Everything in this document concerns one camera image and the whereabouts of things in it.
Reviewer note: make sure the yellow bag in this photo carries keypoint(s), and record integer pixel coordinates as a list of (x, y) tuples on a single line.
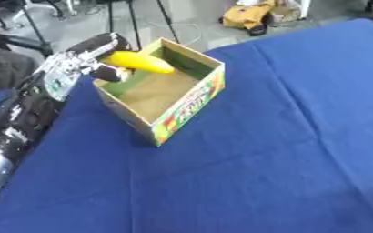
[(246, 14)]

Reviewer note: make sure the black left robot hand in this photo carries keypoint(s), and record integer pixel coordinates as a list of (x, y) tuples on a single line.
[(100, 43)]

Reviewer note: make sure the open cardboard box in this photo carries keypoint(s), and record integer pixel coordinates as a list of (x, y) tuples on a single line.
[(160, 91)]

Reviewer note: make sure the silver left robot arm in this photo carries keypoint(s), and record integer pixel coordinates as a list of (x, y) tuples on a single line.
[(25, 112)]

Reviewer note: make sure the black tripod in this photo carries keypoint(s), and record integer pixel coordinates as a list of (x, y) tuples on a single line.
[(142, 21)]

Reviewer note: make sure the yellow toy banana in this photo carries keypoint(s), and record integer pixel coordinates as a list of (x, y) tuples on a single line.
[(139, 62)]

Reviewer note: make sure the black chair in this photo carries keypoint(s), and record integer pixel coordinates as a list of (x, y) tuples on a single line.
[(14, 27)]

